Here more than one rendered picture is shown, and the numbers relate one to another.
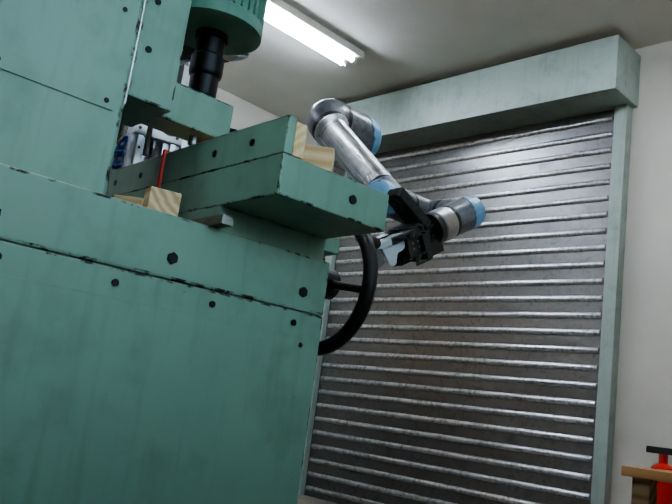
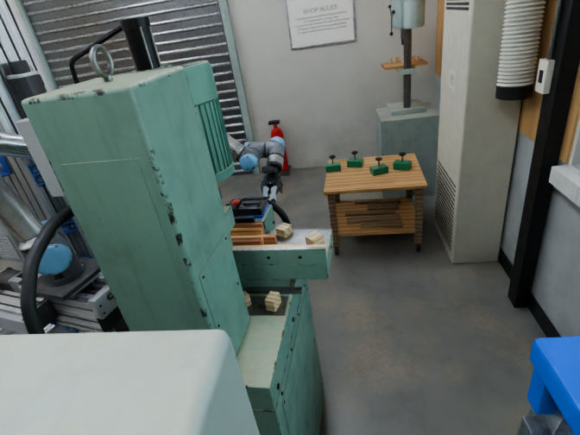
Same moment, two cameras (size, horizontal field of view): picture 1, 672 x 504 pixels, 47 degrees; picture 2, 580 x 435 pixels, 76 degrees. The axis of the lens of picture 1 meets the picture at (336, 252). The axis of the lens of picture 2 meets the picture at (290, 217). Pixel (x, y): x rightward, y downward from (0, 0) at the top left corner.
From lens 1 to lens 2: 127 cm
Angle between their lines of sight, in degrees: 52
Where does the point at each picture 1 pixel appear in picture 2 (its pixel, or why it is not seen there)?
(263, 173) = (314, 270)
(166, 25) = not seen: hidden behind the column
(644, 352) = (255, 78)
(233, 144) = (283, 255)
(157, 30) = not seen: hidden behind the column
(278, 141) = (320, 259)
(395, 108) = not seen: outside the picture
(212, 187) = (274, 272)
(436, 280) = (126, 55)
